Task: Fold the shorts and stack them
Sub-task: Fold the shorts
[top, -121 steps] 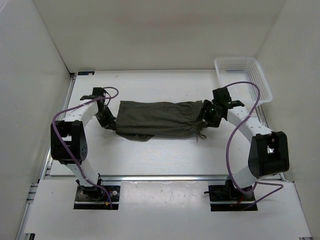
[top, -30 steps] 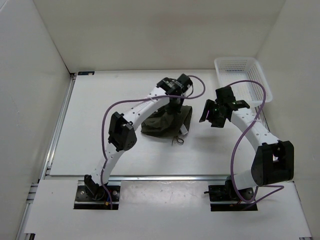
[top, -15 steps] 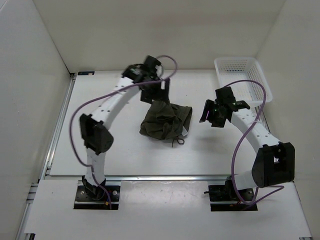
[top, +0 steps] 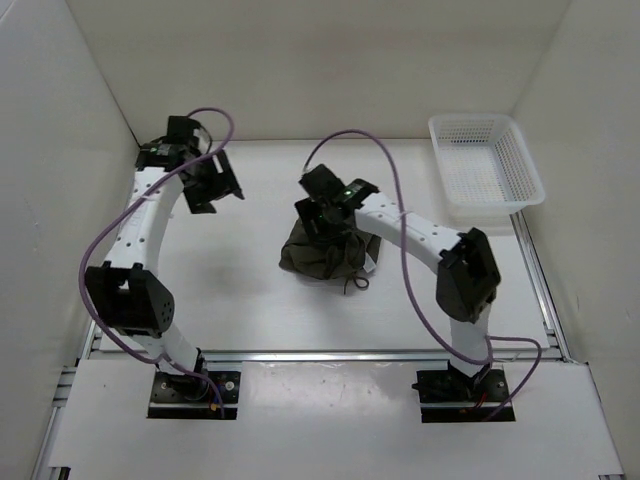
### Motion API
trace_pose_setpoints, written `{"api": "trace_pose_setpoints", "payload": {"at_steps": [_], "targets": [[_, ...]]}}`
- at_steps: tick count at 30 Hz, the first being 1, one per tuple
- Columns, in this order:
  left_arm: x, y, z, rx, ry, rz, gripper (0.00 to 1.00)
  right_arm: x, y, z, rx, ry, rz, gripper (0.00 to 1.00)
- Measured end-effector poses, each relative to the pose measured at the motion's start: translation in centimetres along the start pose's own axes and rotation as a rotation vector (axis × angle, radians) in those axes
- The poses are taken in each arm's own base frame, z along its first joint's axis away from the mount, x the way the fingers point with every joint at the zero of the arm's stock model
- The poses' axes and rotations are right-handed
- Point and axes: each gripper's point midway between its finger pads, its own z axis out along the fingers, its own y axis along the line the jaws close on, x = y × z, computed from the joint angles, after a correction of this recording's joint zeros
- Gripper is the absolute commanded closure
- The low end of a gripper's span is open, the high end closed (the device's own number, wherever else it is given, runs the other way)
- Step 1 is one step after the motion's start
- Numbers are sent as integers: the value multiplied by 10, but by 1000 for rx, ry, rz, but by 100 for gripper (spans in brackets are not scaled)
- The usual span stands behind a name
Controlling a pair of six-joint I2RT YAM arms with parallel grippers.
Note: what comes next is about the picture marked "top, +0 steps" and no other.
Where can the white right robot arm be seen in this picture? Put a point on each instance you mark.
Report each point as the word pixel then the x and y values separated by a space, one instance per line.
pixel 463 263

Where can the aluminium frame rail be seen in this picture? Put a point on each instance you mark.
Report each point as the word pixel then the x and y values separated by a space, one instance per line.
pixel 326 386

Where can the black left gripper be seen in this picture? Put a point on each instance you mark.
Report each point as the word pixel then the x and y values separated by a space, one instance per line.
pixel 224 183

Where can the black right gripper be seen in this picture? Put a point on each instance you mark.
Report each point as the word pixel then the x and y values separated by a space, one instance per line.
pixel 308 210

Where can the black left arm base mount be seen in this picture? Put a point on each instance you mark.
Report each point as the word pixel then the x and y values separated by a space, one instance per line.
pixel 179 397

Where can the olive green shorts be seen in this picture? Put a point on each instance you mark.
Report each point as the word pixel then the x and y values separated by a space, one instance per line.
pixel 351 259

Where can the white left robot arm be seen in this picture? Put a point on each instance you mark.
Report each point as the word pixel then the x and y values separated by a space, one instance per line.
pixel 119 279

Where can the white plastic mesh basket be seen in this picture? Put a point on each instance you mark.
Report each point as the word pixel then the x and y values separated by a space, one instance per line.
pixel 485 166

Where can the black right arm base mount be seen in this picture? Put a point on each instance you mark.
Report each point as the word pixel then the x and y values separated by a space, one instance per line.
pixel 447 396

